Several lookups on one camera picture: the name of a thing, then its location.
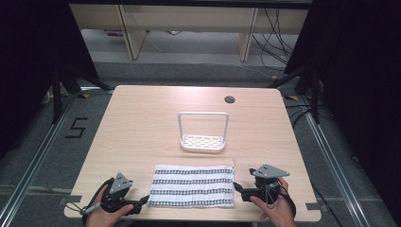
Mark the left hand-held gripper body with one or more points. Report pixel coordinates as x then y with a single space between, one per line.
119 186

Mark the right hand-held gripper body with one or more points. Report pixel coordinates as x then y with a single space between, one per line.
268 186

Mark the white striped towel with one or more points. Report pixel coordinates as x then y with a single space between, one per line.
192 186

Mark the person's right hand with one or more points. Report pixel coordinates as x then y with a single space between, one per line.
279 211

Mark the person's left hand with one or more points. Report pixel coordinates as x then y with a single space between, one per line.
104 217

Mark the yellow tape piece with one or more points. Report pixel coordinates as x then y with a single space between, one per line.
291 97
84 95

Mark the black metal stand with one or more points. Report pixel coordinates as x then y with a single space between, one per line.
67 85
307 85

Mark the black curtain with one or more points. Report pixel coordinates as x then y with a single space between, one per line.
362 78
28 63

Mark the beige wooden furniture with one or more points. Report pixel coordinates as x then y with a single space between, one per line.
189 19

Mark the aluminium floor rail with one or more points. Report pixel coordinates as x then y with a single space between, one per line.
334 160
34 160

